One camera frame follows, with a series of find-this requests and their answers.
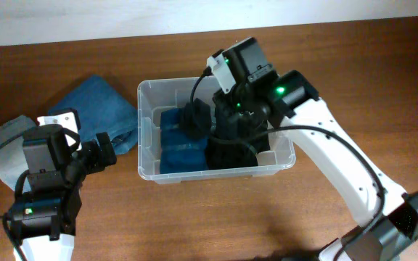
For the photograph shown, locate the blue cloth bundle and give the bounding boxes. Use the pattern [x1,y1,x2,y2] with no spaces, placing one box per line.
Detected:
[160,108,208,174]

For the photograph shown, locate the black cloth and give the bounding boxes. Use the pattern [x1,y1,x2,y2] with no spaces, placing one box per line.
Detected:
[248,120,270,154]
[205,140,258,170]

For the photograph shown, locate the clear plastic storage bin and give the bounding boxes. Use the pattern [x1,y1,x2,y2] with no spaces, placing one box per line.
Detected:
[137,77,296,184]

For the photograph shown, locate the folded light grey jeans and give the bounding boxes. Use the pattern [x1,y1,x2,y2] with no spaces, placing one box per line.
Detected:
[0,115,36,191]

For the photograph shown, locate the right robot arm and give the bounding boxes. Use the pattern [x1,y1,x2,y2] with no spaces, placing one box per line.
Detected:
[202,37,418,260]

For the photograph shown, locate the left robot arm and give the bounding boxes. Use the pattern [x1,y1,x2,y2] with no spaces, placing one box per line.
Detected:
[3,124,117,260]

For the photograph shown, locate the folded dark blue jeans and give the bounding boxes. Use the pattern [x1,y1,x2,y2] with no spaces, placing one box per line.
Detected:
[48,75,138,155]

